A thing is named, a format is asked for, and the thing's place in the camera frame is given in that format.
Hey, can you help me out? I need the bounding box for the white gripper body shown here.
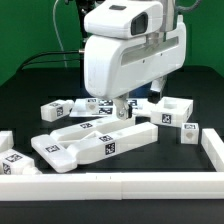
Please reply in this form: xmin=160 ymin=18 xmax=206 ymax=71
xmin=84 ymin=21 xmax=186 ymax=99

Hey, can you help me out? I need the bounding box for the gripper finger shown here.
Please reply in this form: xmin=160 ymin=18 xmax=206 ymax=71
xmin=150 ymin=76 xmax=167 ymax=92
xmin=115 ymin=94 xmax=131 ymax=120

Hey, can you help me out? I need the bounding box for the white chair seat piece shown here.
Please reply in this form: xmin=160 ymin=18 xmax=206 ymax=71
xmin=150 ymin=97 xmax=193 ymax=127

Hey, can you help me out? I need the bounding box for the white cube nut with tag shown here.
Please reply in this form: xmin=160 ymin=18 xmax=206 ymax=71
xmin=181 ymin=123 xmax=199 ymax=144

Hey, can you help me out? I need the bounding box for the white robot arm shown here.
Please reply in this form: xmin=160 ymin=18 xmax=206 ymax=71
xmin=84 ymin=0 xmax=186 ymax=120

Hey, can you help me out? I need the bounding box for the white flat back plate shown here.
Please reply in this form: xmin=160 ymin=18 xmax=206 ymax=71
xmin=69 ymin=97 xmax=158 ymax=118

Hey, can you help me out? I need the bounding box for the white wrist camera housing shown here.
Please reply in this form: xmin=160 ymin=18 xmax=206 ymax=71
xmin=84 ymin=0 xmax=163 ymax=39

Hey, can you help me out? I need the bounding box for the white front fence rail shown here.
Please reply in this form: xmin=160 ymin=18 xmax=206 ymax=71
xmin=0 ymin=172 xmax=224 ymax=201

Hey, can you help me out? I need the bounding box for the white fence rail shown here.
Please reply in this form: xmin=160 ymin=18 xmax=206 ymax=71
xmin=201 ymin=128 xmax=224 ymax=172
xmin=0 ymin=172 xmax=224 ymax=201
xmin=0 ymin=131 xmax=14 ymax=153

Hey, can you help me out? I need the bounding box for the white right fence rail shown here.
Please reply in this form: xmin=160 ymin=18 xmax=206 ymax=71
xmin=201 ymin=128 xmax=224 ymax=172

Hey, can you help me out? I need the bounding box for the white thin cable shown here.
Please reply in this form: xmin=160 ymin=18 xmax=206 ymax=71
xmin=52 ymin=0 xmax=69 ymax=69

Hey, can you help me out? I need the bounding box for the black cable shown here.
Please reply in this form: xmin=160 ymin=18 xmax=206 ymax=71
xmin=16 ymin=49 xmax=86 ymax=73

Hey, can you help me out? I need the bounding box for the white left fence rail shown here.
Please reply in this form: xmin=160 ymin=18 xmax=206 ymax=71
xmin=0 ymin=131 xmax=14 ymax=153

